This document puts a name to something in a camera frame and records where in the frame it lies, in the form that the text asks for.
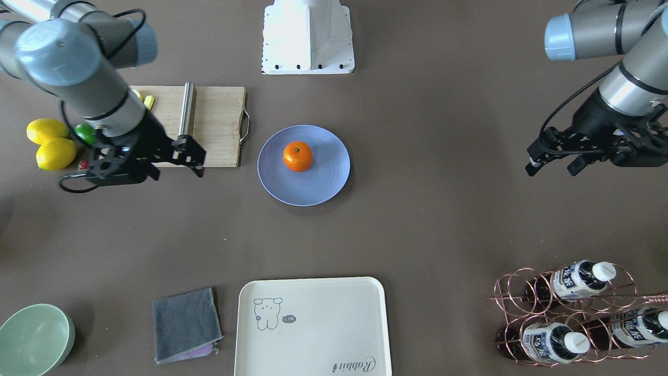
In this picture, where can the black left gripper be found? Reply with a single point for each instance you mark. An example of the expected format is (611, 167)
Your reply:
(588, 121)

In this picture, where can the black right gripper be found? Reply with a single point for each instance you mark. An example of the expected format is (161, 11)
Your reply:
(155, 137)

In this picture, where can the orange mandarin fruit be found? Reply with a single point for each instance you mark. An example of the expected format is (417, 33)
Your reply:
(298, 156)

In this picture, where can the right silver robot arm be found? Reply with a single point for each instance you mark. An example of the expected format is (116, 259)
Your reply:
(73, 50)

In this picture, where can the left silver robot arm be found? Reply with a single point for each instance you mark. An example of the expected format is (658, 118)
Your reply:
(635, 30)

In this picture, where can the blue round plate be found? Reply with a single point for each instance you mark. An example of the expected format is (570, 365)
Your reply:
(326, 177)

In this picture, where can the wooden cutting board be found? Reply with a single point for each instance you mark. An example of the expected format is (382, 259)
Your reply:
(218, 119)

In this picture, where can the lemon half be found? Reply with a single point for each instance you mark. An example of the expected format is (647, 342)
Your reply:
(149, 101)
(137, 94)

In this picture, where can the green lime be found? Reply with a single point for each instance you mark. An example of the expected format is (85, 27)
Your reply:
(86, 133)

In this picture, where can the yellow lemon front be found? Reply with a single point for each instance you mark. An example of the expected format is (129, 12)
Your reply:
(56, 154)

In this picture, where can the yellow lemon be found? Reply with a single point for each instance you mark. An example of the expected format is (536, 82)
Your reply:
(56, 154)
(44, 129)

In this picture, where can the dark bottle white cap one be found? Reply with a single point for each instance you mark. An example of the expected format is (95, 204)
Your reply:
(581, 279)

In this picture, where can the yellow lemon rear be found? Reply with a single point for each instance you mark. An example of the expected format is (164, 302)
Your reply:
(44, 129)

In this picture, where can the grey folded cloth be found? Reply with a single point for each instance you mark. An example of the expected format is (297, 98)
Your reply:
(186, 326)

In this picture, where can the dark bottle white cap two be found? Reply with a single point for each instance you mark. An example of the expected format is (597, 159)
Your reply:
(542, 343)

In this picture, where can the dark bottle white cap three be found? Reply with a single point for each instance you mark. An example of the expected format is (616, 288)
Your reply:
(630, 329)

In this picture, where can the light green bowl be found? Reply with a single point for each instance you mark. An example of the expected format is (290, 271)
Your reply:
(35, 340)

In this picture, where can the cream rectangular tray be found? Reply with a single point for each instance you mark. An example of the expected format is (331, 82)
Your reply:
(314, 326)

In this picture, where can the steel handled knife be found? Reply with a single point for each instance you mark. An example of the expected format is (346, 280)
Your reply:
(186, 122)

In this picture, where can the copper wire bottle rack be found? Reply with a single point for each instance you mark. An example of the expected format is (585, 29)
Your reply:
(621, 294)

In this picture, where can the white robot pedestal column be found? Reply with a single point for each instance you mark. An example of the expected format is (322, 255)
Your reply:
(307, 38)

